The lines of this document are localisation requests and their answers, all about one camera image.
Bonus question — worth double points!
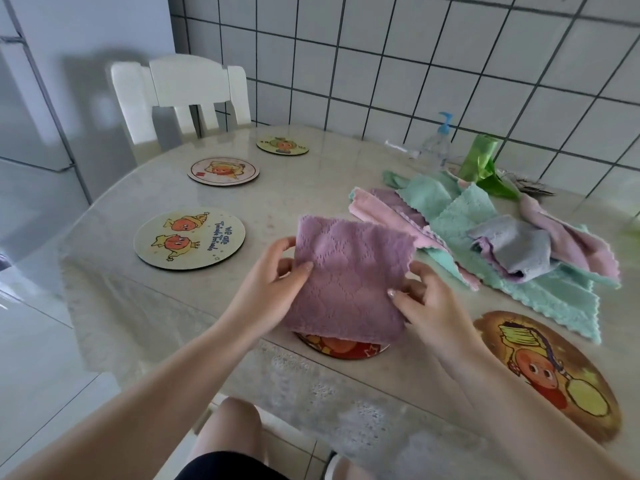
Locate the person's right hand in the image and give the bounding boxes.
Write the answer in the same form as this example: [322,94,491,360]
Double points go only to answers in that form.
[387,261,487,369]

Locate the person's left hand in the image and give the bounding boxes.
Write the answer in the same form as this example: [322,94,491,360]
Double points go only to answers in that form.
[224,237,315,343]

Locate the purple microfibre cloth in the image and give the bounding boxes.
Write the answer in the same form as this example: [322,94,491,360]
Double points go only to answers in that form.
[281,215,417,346]

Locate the person's right forearm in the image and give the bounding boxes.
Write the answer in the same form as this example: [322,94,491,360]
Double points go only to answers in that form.
[432,345,640,480]

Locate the person's left forearm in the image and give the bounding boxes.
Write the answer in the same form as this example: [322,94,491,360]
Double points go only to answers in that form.
[0,315,273,480]

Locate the round red cartoon placemat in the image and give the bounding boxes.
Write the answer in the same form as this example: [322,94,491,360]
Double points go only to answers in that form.
[293,331,391,361]

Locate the pink microfibre cloth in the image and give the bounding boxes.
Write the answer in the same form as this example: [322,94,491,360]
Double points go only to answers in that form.
[348,187,482,291]
[517,194,621,291]

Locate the lilac microfibre cloth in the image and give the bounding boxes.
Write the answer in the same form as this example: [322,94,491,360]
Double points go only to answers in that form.
[371,189,432,230]

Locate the mint green microfibre cloth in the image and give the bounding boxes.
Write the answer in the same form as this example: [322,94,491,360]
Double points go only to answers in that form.
[429,183,501,251]
[415,240,622,344]
[382,170,466,216]

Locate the round cream cartoon placemat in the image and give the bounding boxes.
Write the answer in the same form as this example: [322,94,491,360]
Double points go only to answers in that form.
[133,208,247,270]
[256,135,310,157]
[187,156,261,187]

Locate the grey microfibre cloth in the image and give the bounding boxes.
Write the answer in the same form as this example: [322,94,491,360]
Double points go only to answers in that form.
[469,215,562,285]

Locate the clear plastic table cover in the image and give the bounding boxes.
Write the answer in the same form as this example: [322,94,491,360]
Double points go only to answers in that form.
[58,125,640,480]

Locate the clear pump bottle blue top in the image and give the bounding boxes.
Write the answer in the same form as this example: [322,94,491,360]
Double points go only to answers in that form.
[419,112,455,171]

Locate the green plastic bag roll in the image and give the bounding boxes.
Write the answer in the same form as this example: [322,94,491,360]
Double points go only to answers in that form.
[456,133,522,201]

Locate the round brown cartoon placemat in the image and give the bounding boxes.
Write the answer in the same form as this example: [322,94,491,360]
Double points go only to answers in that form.
[472,310,623,444]

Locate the grey foil packet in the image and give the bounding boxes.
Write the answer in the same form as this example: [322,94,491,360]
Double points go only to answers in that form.
[499,169,557,197]

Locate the person's leg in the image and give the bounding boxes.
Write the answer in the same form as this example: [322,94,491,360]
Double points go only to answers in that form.
[191,397,264,480]

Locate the white slipper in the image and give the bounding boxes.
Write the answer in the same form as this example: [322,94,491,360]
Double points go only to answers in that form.
[325,451,354,480]

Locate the black shorts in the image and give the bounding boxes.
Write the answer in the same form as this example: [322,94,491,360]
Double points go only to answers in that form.
[174,450,292,480]

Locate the white wooden chair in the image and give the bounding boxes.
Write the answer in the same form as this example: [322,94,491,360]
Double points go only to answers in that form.
[110,54,253,146]

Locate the silver refrigerator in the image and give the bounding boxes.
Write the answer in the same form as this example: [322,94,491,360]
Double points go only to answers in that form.
[0,0,94,268]

